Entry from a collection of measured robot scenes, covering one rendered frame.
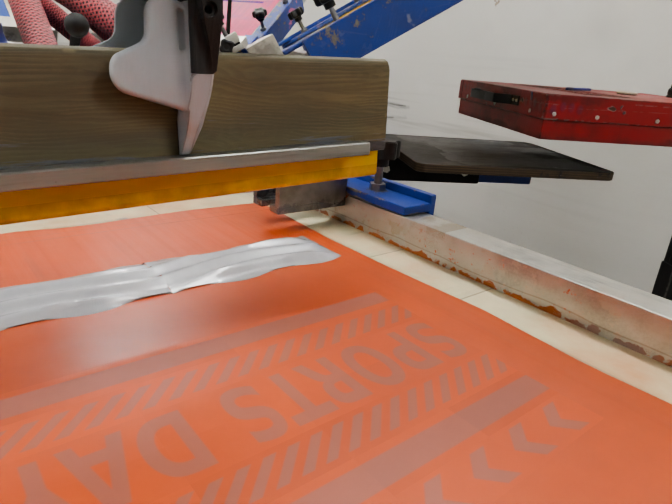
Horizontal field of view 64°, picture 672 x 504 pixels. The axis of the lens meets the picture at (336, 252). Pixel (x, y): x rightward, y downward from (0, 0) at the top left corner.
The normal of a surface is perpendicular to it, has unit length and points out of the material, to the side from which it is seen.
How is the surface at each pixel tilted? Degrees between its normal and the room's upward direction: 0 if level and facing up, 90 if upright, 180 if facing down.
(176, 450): 0
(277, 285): 0
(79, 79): 87
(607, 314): 90
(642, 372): 0
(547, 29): 90
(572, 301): 90
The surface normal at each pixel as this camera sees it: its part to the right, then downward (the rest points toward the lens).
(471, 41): -0.78, 0.16
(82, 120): 0.63, 0.28
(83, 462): 0.08, -0.93
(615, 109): 0.16, 0.38
